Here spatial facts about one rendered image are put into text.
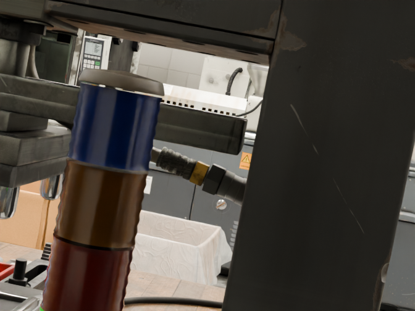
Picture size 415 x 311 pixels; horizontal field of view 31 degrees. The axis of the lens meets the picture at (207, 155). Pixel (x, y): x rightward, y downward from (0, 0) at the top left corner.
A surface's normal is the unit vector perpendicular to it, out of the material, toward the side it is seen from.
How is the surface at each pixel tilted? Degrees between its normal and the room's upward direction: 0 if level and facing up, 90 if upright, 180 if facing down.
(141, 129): 76
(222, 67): 90
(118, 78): 72
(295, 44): 90
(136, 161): 104
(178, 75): 90
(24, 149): 90
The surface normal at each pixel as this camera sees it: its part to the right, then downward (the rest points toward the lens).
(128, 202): 0.62, 0.41
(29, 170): 0.98, 0.19
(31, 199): -0.09, 0.07
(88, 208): -0.19, 0.28
